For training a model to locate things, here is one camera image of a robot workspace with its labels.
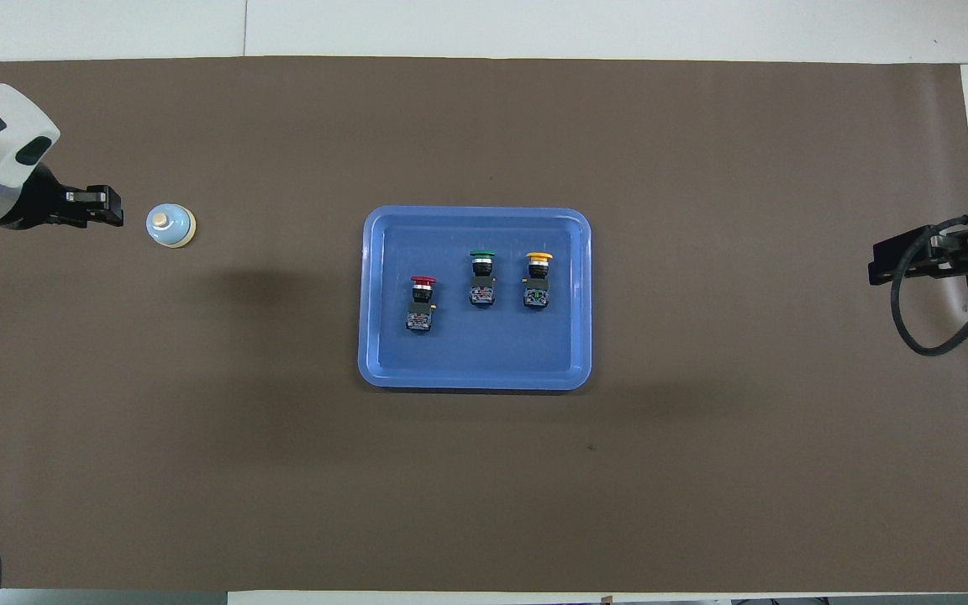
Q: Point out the light blue desk bell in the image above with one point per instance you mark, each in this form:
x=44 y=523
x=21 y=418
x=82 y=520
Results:
x=170 y=227

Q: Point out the red push button switch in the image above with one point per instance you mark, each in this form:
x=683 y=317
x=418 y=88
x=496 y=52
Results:
x=421 y=313

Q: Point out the blue plastic tray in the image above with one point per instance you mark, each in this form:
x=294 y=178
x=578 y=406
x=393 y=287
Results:
x=476 y=357

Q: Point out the yellow push button switch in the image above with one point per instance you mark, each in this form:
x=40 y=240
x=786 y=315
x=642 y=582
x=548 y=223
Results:
x=538 y=290

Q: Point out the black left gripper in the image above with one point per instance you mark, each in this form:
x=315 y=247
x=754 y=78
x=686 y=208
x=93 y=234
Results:
x=34 y=202

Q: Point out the green push button switch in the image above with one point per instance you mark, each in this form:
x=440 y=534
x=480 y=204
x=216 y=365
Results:
x=482 y=286

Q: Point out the brown table mat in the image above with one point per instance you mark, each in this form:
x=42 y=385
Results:
x=282 y=470

